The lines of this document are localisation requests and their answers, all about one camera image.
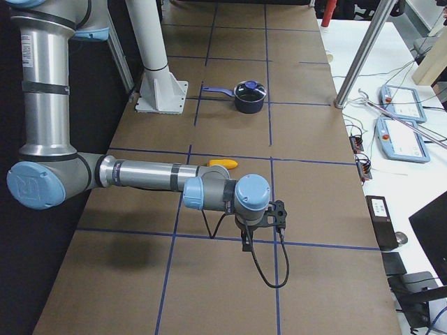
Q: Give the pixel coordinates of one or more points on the glass lid blue knob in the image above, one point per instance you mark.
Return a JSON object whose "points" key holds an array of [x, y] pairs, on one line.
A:
{"points": [[250, 90]]}

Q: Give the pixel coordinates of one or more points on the yellow toy corn cob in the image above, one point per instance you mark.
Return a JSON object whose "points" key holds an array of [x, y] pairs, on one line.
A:
{"points": [[227, 163]]}

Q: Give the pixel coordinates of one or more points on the lower teach pendant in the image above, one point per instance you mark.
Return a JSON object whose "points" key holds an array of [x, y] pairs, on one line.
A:
{"points": [[399, 143]]}

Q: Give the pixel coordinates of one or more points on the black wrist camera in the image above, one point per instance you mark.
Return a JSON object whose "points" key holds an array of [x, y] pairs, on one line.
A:
{"points": [[275, 215]]}

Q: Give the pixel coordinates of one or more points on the black box white label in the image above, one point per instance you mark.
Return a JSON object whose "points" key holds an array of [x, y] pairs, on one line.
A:
{"points": [[381, 222]]}

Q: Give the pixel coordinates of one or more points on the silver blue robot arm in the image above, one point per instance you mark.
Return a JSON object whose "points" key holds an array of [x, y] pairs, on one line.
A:
{"points": [[51, 170]]}

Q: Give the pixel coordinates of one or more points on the upper teach pendant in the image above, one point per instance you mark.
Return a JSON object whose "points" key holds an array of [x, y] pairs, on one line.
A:
{"points": [[403, 102]]}

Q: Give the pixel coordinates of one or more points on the dark blue saucepan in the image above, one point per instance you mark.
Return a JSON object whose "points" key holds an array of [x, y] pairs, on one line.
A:
{"points": [[242, 106]]}

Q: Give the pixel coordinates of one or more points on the red cylinder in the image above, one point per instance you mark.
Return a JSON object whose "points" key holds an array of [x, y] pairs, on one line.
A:
{"points": [[328, 12]]}

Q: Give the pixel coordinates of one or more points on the teach pendant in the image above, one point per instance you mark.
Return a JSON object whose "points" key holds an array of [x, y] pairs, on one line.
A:
{"points": [[399, 143], [403, 102]]}

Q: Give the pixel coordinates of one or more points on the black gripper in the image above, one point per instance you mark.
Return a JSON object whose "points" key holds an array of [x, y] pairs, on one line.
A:
{"points": [[248, 227]]}

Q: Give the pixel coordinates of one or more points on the aluminium frame post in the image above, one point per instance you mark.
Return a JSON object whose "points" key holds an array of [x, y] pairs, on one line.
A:
{"points": [[374, 29]]}

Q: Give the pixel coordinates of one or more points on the black monitor corner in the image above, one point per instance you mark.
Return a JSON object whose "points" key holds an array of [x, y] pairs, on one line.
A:
{"points": [[429, 226]]}

